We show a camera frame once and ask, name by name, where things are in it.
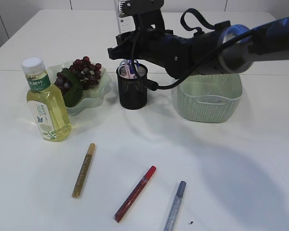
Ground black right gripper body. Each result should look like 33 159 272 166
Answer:
107 29 173 63

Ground blue scissors with sheath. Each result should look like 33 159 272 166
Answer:
127 60 140 79

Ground clear plastic ruler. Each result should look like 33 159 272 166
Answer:
114 0 134 35

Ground pink scissors purple sheath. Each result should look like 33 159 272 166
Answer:
118 60 135 79

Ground purple artificial grape bunch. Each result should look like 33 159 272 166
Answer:
54 56 102 107

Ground yellow tea bottle green label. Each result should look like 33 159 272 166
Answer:
21 56 72 142

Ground clear plastic sheet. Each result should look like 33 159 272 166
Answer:
198 95 227 104

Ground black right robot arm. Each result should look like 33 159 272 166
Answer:
108 10 289 79

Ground black mesh pen holder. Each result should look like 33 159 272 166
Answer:
116 64 147 110

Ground pale green wavy glass plate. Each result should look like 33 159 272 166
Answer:
46 61 111 116

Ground green plastic woven basket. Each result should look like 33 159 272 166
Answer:
177 74 243 123

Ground red glitter pen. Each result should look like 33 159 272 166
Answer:
114 166 157 223

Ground gold glitter pen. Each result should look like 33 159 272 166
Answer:
72 143 96 199

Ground blue glitter pen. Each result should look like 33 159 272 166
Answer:
163 181 186 231

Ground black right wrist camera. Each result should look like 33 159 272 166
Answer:
118 0 165 31

